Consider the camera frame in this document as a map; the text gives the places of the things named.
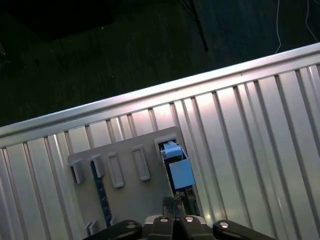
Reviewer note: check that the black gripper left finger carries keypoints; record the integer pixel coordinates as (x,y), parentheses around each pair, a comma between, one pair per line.
(160,230)

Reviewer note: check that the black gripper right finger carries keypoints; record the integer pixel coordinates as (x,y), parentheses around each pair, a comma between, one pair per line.
(190,230)

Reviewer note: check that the hard disk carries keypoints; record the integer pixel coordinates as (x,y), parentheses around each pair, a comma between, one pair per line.
(181,175)

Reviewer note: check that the grey parts rack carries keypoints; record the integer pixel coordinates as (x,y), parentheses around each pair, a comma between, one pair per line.
(135,195)

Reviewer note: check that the RAM stick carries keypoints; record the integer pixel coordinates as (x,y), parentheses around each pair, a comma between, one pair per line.
(101,192)

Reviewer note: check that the black stand leg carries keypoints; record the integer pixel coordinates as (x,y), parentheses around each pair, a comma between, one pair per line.
(201,31)

